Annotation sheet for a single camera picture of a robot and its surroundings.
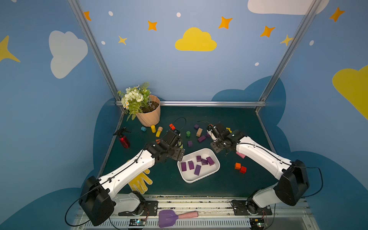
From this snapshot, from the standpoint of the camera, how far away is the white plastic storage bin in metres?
0.87

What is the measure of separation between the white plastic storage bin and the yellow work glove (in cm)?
20

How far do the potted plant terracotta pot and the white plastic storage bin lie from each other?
370 mm

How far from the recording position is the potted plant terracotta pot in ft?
2.81
